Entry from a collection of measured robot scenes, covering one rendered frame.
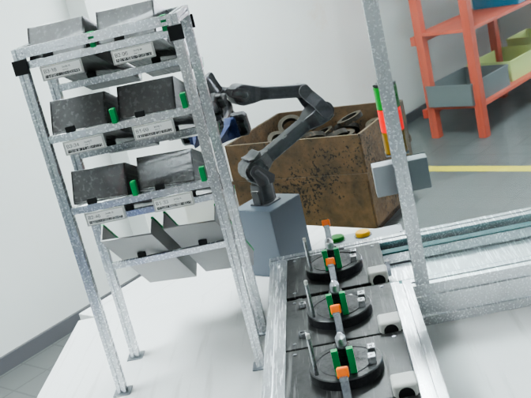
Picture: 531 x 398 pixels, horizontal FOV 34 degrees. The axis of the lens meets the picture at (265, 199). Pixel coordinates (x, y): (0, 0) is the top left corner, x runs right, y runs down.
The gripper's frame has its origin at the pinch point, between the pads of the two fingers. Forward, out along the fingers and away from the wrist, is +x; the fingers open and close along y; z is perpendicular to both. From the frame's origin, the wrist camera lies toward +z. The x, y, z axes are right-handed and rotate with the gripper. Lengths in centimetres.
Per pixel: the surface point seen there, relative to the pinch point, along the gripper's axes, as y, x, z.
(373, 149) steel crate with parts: 5, -228, -140
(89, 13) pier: -122, -222, -30
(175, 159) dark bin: 2.7, 32.3, 12.7
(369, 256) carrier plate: 36, 17, -31
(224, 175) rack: 8.7, 22.9, 1.3
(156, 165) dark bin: -1.8, 32.7, 12.1
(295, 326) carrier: 23, 50, -23
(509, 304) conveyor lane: 67, 34, -36
